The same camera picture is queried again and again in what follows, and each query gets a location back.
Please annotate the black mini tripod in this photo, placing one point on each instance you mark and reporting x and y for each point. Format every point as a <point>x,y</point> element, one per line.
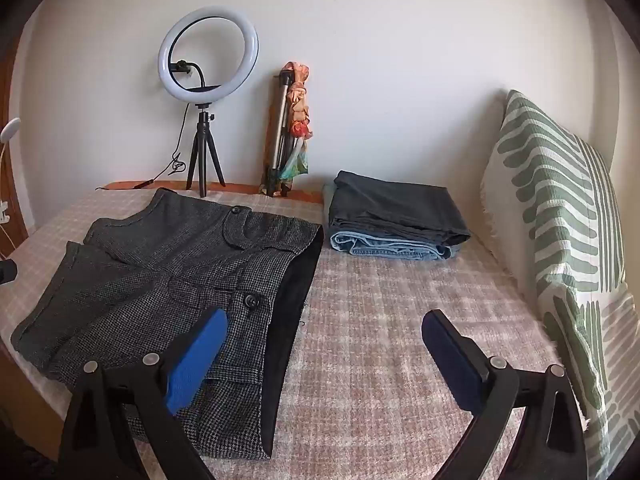
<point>202,150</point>

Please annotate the beige checkered blanket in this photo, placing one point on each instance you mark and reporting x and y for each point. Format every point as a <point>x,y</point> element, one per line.
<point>375,335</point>

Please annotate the silver tripod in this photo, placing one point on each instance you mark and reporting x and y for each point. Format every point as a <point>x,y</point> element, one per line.
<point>276,130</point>

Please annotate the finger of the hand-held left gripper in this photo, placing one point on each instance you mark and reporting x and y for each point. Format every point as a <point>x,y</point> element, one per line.
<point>7,271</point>

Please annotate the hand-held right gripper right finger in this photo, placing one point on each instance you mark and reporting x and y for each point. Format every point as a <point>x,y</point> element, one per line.
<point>450,360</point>

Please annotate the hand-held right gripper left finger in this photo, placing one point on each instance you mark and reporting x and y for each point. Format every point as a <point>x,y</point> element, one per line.
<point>195,360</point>

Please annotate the folded blue jeans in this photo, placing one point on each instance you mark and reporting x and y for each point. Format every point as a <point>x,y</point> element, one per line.
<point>380,247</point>

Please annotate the orange bed sheet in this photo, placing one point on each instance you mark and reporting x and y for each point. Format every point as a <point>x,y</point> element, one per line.
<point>240,188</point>

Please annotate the white gooseneck lamp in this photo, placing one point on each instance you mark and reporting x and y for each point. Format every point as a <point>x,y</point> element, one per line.
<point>11,127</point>

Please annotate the light teal folded cloth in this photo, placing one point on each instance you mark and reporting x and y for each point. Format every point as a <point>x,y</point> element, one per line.
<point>327,200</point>

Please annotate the dark grey folded pants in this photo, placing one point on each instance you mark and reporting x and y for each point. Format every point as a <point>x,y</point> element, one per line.
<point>400,205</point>

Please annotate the green patterned white pillow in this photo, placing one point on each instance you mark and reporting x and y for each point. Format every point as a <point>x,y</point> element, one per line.
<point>550,185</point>

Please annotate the grey houndstooth pants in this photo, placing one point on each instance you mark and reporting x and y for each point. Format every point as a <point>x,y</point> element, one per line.
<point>175,260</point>

